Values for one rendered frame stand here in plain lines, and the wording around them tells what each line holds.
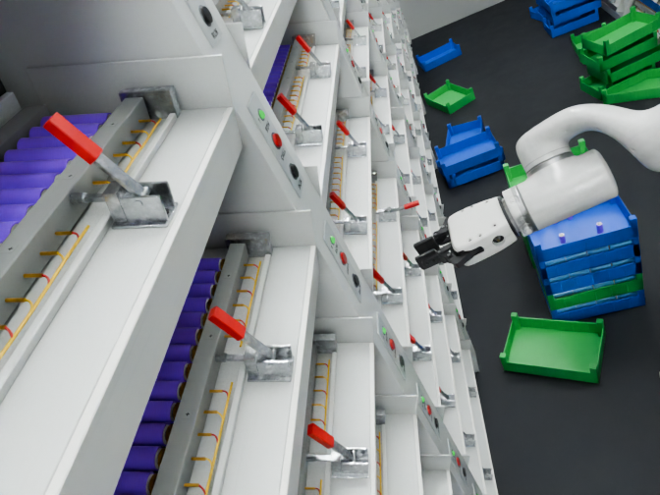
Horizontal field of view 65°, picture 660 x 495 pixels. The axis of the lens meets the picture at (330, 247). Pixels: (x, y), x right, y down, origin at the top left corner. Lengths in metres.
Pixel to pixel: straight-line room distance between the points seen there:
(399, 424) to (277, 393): 0.42
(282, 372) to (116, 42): 0.33
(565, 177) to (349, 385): 0.46
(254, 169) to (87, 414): 0.35
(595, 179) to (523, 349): 1.20
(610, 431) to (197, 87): 1.57
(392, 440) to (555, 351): 1.21
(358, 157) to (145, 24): 0.68
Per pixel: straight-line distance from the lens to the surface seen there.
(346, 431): 0.65
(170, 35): 0.52
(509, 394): 1.92
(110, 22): 0.54
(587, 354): 1.97
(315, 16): 1.22
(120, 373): 0.30
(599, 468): 1.77
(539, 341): 2.02
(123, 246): 0.37
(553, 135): 0.89
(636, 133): 0.84
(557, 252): 1.81
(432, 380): 1.13
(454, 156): 2.92
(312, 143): 0.81
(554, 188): 0.88
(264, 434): 0.45
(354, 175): 1.06
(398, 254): 1.13
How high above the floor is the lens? 1.60
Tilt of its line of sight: 35 degrees down
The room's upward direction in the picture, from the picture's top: 30 degrees counter-clockwise
